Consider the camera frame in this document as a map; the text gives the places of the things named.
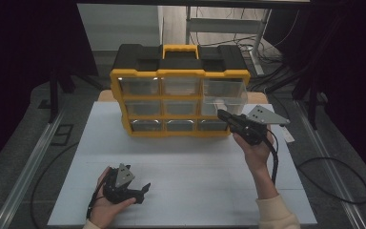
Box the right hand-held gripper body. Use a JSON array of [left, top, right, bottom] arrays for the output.
[[233, 104, 291, 146]]

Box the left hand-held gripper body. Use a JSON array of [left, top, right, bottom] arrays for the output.
[[103, 163, 137, 204]]

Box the clear plastic drawer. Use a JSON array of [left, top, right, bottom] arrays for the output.
[[201, 78, 249, 117]]

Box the yellow black drawer organizer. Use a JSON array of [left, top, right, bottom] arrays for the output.
[[109, 43, 252, 138]]

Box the person's right hand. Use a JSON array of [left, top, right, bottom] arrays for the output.
[[233, 132, 275, 175]]

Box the person's left hand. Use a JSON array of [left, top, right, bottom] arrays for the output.
[[89, 167, 137, 227]]

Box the grid of clear drawers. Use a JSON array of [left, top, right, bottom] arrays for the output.
[[117, 76, 230, 133]]

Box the black metal stand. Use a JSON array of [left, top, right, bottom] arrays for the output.
[[39, 63, 104, 123], [294, 73, 319, 130]]

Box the dark curtain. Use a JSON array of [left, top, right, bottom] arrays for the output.
[[263, 0, 366, 184], [0, 0, 99, 177]]

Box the white cabinet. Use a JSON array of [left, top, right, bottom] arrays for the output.
[[76, 3, 164, 52]]

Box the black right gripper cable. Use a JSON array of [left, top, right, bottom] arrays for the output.
[[265, 128, 280, 185]]

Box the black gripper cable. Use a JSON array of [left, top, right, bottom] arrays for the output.
[[265, 128, 280, 185], [85, 175, 108, 221]]

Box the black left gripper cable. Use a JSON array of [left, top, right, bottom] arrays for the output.
[[85, 175, 108, 221]]

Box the bundle of black cables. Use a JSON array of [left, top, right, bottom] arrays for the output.
[[234, 37, 299, 94]]

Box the long black floor cable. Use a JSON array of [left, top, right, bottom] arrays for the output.
[[30, 142, 80, 229]]

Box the aluminium floor rail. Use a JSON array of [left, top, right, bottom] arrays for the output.
[[294, 99, 366, 229], [0, 109, 66, 229]]

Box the white desk frame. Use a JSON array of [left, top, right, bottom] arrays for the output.
[[185, 6, 273, 75]]

